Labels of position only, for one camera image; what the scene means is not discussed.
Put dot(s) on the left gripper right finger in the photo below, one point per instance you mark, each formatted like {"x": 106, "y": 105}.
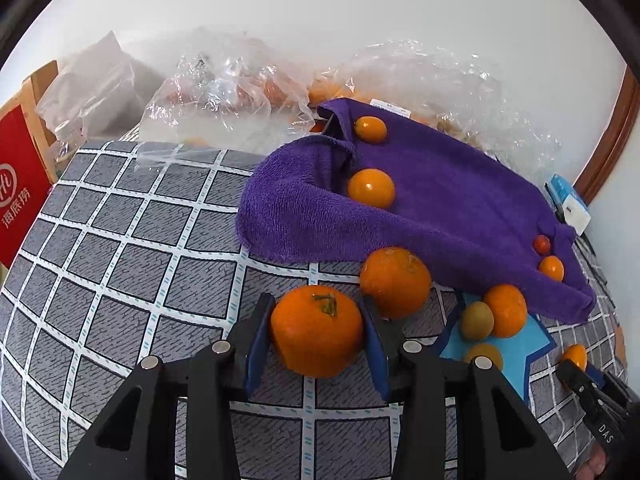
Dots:
{"x": 497, "y": 436}

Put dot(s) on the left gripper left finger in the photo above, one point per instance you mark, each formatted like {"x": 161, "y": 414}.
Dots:
{"x": 134, "y": 435}

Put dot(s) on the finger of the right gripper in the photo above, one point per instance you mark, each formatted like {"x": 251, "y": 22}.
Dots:
{"x": 585, "y": 384}
{"x": 607, "y": 379}

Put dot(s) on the oval smooth orange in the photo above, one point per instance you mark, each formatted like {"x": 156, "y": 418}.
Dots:
{"x": 576, "y": 353}

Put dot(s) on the green kiwi fruit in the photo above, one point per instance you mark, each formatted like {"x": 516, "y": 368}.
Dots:
{"x": 484, "y": 350}
{"x": 476, "y": 322}

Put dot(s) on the small red tomato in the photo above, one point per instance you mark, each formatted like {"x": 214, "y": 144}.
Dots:
{"x": 542, "y": 245}

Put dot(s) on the rough mandarin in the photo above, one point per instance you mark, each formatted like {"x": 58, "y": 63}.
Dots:
{"x": 397, "y": 280}

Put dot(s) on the large stemmed mandarin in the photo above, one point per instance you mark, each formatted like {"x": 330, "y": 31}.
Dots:
{"x": 317, "y": 331}

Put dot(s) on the round smooth orange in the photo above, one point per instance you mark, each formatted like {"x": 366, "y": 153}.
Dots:
{"x": 372, "y": 187}

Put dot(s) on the small smooth orange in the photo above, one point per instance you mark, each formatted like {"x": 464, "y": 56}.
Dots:
{"x": 370, "y": 129}

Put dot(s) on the mandarin beside kiwi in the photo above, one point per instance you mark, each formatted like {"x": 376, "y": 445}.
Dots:
{"x": 509, "y": 308}

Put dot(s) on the blue white tissue box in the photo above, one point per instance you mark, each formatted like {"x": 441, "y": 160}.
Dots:
{"x": 568, "y": 204}

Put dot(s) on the grey checkered bed sheet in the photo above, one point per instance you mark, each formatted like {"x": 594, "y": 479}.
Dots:
{"x": 134, "y": 253}

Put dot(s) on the purple towel covered tray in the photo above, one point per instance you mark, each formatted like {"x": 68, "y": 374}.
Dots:
{"x": 469, "y": 218}

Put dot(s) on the red paper shopping bag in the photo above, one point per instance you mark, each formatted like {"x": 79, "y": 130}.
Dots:
{"x": 25, "y": 184}

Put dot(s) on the clear bag of tomatoes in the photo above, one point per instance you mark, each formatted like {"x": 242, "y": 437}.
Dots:
{"x": 237, "y": 93}

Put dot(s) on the clear bag of oranges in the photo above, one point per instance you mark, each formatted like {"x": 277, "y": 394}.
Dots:
{"x": 462, "y": 98}

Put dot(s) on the white plastic bag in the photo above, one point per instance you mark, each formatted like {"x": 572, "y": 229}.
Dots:
{"x": 102, "y": 91}

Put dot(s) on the brown wooden door frame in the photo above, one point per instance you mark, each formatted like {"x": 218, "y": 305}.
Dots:
{"x": 613, "y": 141}

